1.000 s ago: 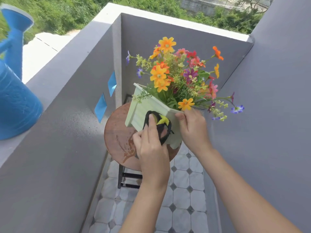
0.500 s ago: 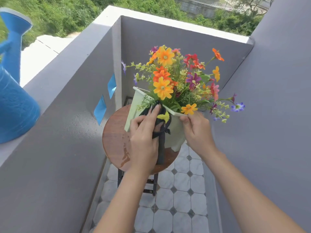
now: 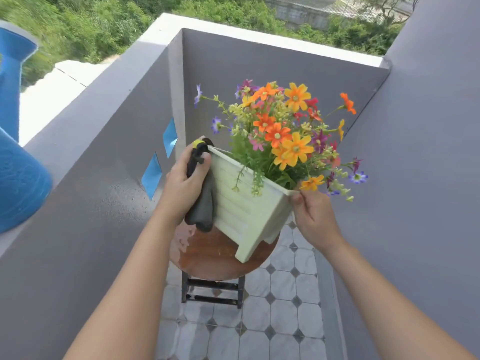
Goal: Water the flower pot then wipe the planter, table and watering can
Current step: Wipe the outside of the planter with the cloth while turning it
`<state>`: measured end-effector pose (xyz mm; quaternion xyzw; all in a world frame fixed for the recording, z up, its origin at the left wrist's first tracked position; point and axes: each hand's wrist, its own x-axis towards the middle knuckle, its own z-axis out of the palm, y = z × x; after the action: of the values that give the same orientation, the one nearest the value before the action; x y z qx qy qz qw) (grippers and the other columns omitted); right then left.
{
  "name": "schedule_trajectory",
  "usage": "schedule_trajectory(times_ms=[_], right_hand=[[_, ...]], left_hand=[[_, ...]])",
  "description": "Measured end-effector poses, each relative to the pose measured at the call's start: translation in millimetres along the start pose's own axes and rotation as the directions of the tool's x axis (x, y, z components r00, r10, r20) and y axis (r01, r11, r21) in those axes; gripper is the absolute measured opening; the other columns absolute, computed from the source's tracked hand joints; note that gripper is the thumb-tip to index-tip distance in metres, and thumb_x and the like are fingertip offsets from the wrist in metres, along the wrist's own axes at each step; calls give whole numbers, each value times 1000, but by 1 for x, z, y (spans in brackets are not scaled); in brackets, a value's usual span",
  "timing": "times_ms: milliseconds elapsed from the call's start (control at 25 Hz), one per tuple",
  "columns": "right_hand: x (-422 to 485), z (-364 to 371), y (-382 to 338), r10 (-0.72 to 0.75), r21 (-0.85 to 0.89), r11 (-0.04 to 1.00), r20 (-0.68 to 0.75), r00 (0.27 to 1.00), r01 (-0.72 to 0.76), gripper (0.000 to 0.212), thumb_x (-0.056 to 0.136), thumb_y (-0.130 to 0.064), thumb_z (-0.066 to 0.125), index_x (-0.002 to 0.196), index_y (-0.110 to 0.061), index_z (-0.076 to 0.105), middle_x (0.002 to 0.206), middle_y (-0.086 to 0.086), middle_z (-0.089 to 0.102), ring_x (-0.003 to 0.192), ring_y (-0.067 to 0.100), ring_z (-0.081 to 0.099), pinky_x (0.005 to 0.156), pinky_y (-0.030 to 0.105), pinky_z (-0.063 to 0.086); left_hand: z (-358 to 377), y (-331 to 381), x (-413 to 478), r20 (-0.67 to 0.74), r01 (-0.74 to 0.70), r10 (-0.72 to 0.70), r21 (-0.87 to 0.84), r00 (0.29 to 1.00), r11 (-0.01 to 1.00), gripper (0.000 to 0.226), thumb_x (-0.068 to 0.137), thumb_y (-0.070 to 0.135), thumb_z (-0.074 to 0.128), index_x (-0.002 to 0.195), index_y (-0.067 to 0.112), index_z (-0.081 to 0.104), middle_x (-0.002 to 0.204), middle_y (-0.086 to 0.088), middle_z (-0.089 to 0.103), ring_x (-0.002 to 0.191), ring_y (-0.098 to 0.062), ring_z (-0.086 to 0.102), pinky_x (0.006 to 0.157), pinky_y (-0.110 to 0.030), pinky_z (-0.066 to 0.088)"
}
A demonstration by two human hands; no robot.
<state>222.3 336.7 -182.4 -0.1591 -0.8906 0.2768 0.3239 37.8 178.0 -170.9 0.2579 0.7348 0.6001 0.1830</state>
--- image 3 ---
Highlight person's left hand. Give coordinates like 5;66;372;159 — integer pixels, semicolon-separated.
160;142;212;225

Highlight person's right hand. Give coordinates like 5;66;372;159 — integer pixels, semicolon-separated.
290;189;347;255

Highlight white square plastic flower pot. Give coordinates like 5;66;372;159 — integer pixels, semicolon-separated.
207;145;301;264

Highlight person's right forearm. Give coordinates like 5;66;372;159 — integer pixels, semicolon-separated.
322;238;479;360

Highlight person's left forearm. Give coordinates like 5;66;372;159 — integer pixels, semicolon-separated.
62;204;188;360

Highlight blue tape strip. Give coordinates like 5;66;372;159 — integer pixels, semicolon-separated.
141;153;163;201
162;117;178;159

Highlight colourful artificial flower bouquet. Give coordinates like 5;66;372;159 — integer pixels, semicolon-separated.
193;79;369;203

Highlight round brown wooden stool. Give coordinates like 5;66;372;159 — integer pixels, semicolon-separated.
169;220;281;310

